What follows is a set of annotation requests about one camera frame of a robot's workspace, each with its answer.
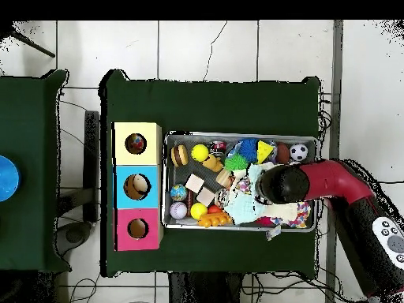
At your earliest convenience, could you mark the mint green waffle cloth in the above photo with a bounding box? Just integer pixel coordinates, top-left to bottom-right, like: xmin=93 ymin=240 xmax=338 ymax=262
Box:
xmin=225 ymin=162 xmax=275 ymax=226

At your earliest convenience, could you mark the multicoloured spotted fabric toy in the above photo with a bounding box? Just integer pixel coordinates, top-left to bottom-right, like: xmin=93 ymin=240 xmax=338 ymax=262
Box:
xmin=125 ymin=133 xmax=147 ymax=154

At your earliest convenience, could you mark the wooden box with three holes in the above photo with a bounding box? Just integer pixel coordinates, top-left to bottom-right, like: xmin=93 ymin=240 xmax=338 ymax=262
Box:
xmin=113 ymin=122 xmax=164 ymax=253

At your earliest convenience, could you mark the wooden cube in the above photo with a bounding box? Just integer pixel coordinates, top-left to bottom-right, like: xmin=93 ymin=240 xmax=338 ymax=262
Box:
xmin=196 ymin=186 xmax=216 ymax=208
xmin=184 ymin=173 xmax=205 ymax=194

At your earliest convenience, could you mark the wooden toy burger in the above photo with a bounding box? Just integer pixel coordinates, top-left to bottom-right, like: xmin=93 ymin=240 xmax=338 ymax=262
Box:
xmin=170 ymin=144 xmax=189 ymax=167

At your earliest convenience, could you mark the globe print ball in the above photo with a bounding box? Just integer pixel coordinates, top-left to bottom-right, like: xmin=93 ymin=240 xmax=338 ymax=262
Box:
xmin=170 ymin=183 xmax=188 ymax=202

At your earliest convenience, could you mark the white baseball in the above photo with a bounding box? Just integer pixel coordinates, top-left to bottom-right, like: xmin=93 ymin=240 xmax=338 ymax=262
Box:
xmin=169 ymin=201 xmax=188 ymax=220

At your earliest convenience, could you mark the orange toy block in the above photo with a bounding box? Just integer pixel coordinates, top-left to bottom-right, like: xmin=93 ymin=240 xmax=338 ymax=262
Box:
xmin=197 ymin=211 xmax=233 ymax=228

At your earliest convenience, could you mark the dark green tablecloth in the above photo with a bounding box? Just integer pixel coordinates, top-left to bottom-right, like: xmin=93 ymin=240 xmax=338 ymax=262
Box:
xmin=99 ymin=69 xmax=322 ymax=279
xmin=0 ymin=69 xmax=71 ymax=273

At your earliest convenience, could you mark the brown cream ball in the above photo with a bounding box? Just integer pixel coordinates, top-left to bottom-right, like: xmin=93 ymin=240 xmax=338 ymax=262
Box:
xmin=123 ymin=174 xmax=152 ymax=200

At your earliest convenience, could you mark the black white soccer ball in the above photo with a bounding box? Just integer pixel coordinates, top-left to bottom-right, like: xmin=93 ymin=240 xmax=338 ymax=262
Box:
xmin=289 ymin=143 xmax=309 ymax=162

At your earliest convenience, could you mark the blue round bowl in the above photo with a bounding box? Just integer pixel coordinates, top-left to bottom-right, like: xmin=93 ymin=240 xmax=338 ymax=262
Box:
xmin=0 ymin=155 xmax=21 ymax=203

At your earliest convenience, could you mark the black tripod leg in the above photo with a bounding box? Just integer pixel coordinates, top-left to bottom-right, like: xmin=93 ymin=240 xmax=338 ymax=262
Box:
xmin=0 ymin=21 xmax=56 ymax=58

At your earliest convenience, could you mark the silver wire mesh bin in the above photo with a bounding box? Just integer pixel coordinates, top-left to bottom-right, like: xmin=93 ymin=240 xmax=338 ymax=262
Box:
xmin=161 ymin=130 xmax=318 ymax=233

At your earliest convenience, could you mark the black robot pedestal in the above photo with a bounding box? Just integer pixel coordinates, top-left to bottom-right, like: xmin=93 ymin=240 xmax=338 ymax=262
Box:
xmin=168 ymin=271 xmax=244 ymax=303

